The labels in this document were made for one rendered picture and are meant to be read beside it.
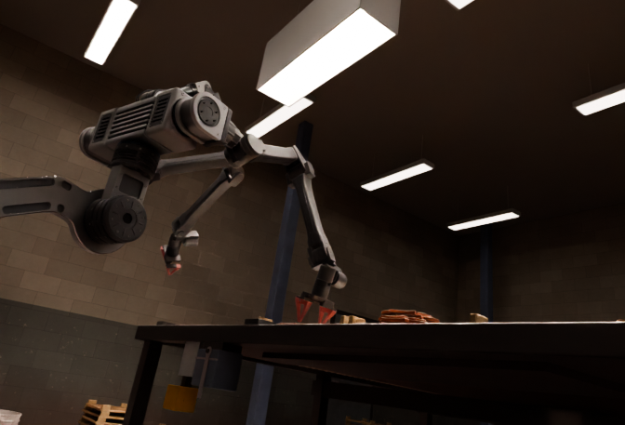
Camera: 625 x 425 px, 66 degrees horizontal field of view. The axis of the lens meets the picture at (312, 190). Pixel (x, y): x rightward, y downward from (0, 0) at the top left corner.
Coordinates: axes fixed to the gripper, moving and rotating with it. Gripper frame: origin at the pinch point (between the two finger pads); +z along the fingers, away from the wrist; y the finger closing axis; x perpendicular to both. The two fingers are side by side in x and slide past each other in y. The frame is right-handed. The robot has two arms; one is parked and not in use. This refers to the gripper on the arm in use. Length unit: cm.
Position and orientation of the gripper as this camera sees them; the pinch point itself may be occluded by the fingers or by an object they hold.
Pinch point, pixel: (310, 323)
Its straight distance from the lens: 167.0
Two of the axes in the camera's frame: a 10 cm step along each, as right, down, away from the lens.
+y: 7.0, 4.0, 5.9
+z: -3.3, 9.2, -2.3
